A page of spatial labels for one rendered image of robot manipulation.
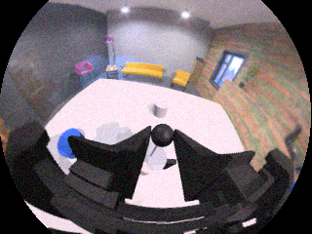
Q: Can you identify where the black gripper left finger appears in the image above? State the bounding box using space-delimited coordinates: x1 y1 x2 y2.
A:
67 125 151 199

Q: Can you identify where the blue cylinder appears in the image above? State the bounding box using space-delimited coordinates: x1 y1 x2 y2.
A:
58 128 85 159

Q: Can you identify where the grey cylinder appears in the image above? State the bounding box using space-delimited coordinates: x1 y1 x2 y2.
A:
152 98 169 118

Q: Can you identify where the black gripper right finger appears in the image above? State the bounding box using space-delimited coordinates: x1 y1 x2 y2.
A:
173 129 256 202

